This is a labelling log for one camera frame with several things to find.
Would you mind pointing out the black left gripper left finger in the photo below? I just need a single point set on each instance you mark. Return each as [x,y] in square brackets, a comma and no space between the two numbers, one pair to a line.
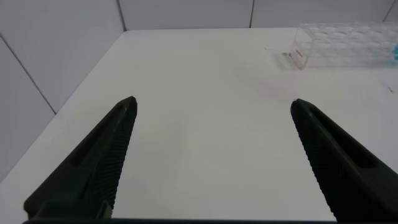
[93,174]

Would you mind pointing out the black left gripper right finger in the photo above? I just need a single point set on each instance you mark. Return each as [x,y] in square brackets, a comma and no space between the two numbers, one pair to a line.
[351,174]

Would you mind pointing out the test tube with blue pigment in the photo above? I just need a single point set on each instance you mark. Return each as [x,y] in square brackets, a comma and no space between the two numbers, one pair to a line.
[395,56]

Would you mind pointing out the clear plastic test tube rack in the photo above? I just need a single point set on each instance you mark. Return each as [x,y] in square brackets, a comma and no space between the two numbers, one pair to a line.
[342,46]

